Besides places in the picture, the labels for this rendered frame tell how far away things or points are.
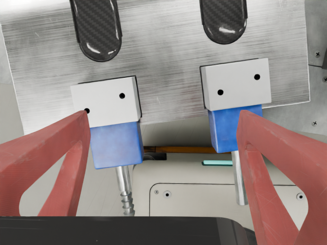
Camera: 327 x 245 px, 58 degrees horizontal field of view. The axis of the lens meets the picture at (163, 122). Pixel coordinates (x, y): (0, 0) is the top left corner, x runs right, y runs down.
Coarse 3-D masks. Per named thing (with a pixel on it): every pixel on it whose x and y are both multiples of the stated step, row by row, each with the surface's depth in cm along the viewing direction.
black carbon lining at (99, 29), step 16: (80, 0) 25; (96, 0) 25; (112, 0) 25; (208, 0) 25; (224, 0) 25; (240, 0) 25; (80, 16) 25; (96, 16) 26; (112, 16) 25; (208, 16) 26; (224, 16) 26; (240, 16) 25; (80, 32) 26; (96, 32) 26; (112, 32) 26; (208, 32) 25; (224, 32) 26; (240, 32) 25; (96, 48) 26; (112, 48) 26
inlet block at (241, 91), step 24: (216, 72) 23; (240, 72) 23; (264, 72) 23; (216, 96) 24; (240, 96) 24; (264, 96) 24; (216, 120) 25; (216, 144) 26; (240, 168) 27; (240, 192) 27
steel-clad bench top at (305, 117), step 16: (320, 0) 30; (320, 16) 30; (0, 32) 31; (320, 32) 31; (0, 48) 31; (320, 48) 31; (0, 64) 31; (320, 64) 31; (0, 80) 31; (320, 80) 31; (320, 96) 32; (272, 112) 32; (288, 112) 32; (304, 112) 32; (320, 112) 32; (288, 128) 32; (304, 128) 32; (320, 128) 32
